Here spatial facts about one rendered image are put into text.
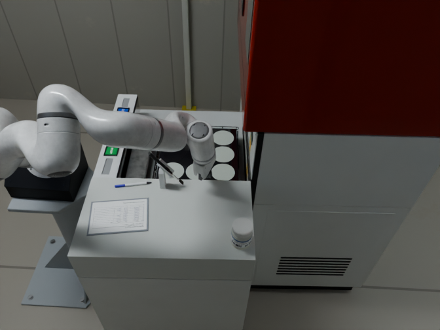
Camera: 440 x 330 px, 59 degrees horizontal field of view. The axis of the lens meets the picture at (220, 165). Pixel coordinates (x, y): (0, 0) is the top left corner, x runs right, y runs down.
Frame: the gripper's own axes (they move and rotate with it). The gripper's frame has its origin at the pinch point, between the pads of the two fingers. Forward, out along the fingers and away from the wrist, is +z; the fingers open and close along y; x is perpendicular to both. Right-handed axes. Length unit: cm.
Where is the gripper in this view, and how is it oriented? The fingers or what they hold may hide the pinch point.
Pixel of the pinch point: (207, 173)
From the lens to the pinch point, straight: 147.8
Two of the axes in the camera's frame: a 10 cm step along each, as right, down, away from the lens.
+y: -4.4, 8.2, -3.8
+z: 0.5, 4.4, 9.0
